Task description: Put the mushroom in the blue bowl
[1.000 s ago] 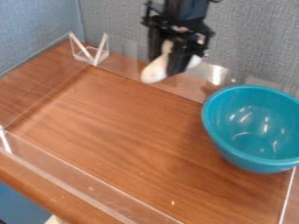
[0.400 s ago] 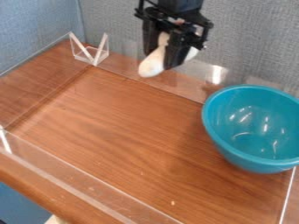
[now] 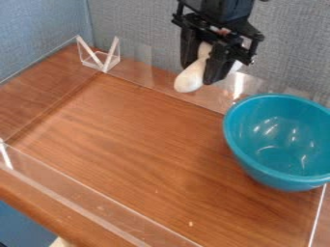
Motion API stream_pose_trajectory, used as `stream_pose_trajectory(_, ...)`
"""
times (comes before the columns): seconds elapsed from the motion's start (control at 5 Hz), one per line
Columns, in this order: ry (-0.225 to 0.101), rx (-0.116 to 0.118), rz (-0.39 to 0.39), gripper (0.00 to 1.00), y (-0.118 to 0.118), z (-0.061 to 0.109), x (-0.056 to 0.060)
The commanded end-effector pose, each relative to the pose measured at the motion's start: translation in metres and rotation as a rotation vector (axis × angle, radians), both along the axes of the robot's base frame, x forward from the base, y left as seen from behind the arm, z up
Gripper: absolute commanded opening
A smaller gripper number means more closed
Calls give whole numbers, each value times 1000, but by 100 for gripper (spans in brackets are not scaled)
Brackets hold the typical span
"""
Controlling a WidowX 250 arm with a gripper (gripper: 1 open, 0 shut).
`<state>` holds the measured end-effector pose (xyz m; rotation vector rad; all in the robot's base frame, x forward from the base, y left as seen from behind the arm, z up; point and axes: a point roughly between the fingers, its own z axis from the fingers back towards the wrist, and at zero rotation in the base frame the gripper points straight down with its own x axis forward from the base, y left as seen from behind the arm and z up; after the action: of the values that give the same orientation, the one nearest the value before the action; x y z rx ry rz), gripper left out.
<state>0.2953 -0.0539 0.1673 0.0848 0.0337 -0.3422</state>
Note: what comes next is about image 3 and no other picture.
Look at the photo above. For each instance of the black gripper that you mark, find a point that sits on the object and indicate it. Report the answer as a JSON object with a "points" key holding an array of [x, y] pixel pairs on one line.
{"points": [[219, 23]]}

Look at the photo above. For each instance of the white toy mushroom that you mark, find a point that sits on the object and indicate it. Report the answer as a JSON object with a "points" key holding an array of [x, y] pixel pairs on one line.
{"points": [[189, 80]]}

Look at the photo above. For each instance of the blue plastic bowl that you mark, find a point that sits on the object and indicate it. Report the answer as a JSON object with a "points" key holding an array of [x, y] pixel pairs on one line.
{"points": [[278, 134]]}

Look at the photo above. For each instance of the clear acrylic barrier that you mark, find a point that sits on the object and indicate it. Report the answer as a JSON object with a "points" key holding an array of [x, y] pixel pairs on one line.
{"points": [[118, 163]]}

